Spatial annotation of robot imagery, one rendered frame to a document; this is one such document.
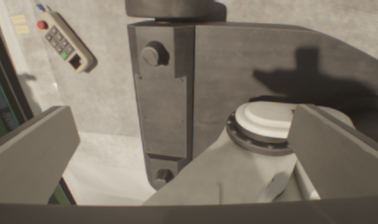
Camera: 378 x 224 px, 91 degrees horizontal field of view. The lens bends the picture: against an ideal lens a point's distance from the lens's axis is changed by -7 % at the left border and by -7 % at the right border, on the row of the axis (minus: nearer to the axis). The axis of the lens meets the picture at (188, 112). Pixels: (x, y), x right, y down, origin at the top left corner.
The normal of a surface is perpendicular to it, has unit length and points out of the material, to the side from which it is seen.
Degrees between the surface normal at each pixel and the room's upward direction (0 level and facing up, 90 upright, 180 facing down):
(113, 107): 0
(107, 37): 0
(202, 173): 90
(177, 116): 0
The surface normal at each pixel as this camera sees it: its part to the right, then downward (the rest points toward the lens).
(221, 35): -0.17, 0.48
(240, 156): 0.00, -0.87
